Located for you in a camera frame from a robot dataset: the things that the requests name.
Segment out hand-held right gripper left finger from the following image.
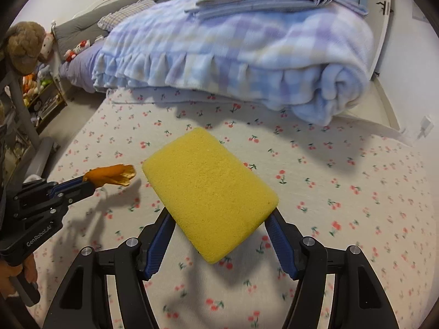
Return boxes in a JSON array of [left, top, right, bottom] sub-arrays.
[[41, 207, 177, 329]]

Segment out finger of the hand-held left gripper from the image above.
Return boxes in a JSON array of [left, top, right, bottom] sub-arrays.
[[48, 175, 87, 197], [63, 181, 97, 208]]

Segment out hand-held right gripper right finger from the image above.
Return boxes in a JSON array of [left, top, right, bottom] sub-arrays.
[[264, 208, 400, 329]]

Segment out orange peel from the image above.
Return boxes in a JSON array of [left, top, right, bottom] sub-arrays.
[[83, 164, 137, 188]]

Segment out yellow sponge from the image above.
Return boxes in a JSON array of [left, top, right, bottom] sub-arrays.
[[142, 127, 280, 265]]

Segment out person's left hand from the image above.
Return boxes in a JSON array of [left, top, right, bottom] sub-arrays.
[[0, 254, 39, 297]]

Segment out cherry print bed sheet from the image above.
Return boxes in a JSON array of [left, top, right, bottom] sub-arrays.
[[26, 87, 439, 329]]

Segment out wooden shelf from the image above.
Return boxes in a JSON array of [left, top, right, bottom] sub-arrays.
[[22, 70, 68, 126]]

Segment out purple duvet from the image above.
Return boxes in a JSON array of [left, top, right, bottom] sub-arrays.
[[58, 36, 111, 93]]

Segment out red white plush doll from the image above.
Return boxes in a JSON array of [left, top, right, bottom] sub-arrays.
[[63, 39, 92, 63]]

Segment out white cat plush doll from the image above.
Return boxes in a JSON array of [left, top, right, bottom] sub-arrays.
[[39, 32, 56, 63]]

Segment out brown teddy bear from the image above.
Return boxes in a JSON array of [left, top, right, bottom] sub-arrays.
[[0, 21, 47, 75]]

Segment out grey long cushion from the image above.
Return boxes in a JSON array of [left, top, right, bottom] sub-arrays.
[[53, 0, 171, 47]]

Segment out checked pillow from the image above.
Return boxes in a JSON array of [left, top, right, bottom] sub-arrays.
[[98, 0, 159, 30]]

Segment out blue plaid fleece blanket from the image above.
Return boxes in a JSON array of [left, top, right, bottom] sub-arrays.
[[92, 0, 374, 127]]

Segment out grey metal frame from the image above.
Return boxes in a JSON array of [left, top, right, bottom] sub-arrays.
[[0, 58, 60, 182]]

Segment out white wall outlet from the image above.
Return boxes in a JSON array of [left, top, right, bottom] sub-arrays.
[[417, 115, 434, 140]]

